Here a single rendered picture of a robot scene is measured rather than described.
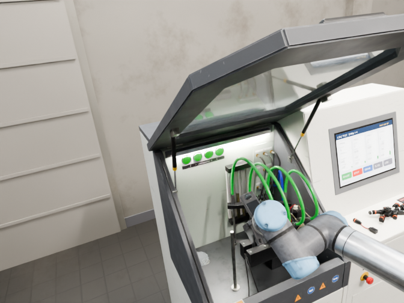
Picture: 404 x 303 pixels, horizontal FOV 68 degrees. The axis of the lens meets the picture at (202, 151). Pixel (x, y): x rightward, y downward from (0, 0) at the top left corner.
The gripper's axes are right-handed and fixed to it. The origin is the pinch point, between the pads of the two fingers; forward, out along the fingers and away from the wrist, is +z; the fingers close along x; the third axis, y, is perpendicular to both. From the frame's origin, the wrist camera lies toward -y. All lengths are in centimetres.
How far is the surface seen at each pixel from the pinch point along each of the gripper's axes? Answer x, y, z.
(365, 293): 44, 44, 63
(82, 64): -71, -183, 93
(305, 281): 13.4, 25.8, 32.3
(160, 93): -19, -162, 141
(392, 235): 63, 23, 46
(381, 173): 81, -6, 57
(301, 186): 34, -13, 42
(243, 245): -4.6, 2.9, 43.9
